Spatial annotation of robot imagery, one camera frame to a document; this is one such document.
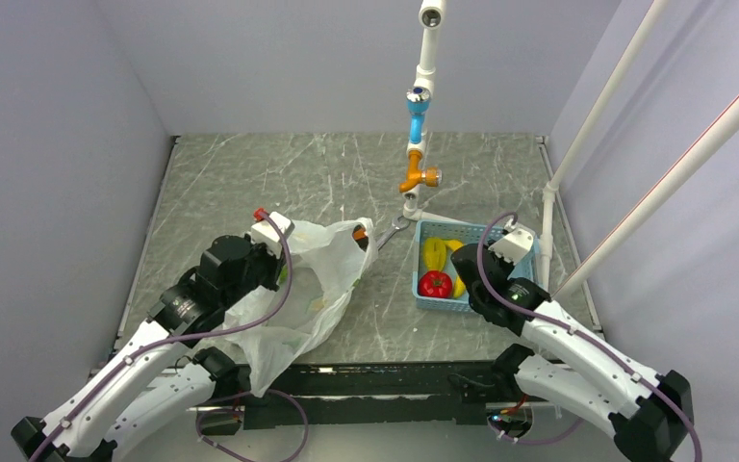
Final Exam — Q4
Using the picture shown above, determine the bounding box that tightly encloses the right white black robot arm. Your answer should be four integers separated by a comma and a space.
450, 244, 702, 461

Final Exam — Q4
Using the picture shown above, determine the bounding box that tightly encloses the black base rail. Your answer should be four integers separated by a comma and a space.
241, 361, 522, 429

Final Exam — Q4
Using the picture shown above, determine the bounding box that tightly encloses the black orange hex key set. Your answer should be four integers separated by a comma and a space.
352, 225, 370, 250

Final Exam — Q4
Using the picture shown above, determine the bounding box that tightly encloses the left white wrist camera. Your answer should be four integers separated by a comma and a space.
248, 208, 295, 258

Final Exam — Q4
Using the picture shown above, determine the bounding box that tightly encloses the white plastic shopping bag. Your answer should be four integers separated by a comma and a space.
222, 217, 378, 398

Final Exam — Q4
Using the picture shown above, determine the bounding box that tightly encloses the white blue orange pipe stand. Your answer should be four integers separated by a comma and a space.
398, 0, 461, 223

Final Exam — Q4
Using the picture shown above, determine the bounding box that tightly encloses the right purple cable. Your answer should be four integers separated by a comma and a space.
474, 211, 703, 462

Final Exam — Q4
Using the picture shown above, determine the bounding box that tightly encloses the white frame pole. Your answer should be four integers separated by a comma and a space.
552, 93, 739, 298
538, 0, 669, 289

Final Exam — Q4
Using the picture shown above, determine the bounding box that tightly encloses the white frame pole near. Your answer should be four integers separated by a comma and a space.
552, 93, 739, 298

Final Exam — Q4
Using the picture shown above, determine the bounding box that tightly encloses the white frame pole far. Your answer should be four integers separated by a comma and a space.
538, 0, 669, 289

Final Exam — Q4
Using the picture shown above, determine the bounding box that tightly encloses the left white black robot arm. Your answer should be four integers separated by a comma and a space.
11, 224, 291, 461

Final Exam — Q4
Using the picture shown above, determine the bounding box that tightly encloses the yellow fake star fruit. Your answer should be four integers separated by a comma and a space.
421, 237, 447, 272

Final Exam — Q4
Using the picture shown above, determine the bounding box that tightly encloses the light blue plastic basket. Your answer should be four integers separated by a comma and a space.
412, 220, 540, 314

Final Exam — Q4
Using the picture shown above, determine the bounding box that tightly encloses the red fake fruit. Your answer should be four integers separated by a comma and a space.
417, 270, 454, 299

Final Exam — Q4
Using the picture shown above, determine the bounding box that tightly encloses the yellow fake banana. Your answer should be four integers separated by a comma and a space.
444, 240, 466, 299

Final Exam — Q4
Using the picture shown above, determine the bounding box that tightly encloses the silver combination wrench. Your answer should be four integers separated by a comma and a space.
376, 215, 411, 250

